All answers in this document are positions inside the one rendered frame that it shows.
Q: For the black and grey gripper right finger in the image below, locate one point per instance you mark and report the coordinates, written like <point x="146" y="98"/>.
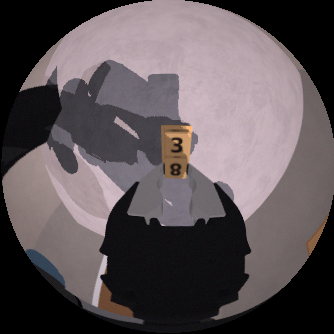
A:
<point x="211" y="203"/>

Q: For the wooden calendar cube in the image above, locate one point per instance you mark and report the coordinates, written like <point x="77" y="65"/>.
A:
<point x="175" y="167"/>
<point x="176" y="142"/>

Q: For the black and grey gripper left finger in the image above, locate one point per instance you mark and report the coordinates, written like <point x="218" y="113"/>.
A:
<point x="136" y="207"/>

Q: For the brown rectangular tray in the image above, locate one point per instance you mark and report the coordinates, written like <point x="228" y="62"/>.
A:
<point x="165" y="127"/>

